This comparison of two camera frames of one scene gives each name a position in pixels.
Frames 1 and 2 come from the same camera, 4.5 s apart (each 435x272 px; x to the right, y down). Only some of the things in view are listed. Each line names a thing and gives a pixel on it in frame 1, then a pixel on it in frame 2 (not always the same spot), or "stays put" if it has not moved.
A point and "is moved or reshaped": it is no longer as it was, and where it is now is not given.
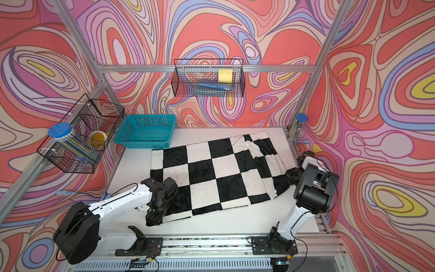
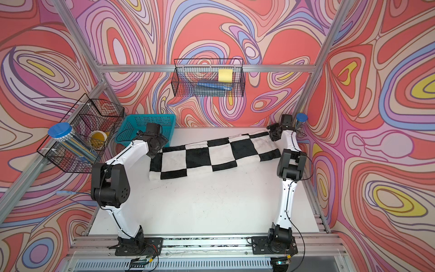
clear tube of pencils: [301, 119] stays put
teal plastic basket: [146, 131] stays put
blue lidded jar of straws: [76, 145] stays put
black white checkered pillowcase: [214, 174] is moved or reshaped
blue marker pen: [215, 86] stays put
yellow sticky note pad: [225, 76] stays put
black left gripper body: [159, 211] → [160, 141]
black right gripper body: [301, 168] → [273, 131]
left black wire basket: [80, 140] stays put
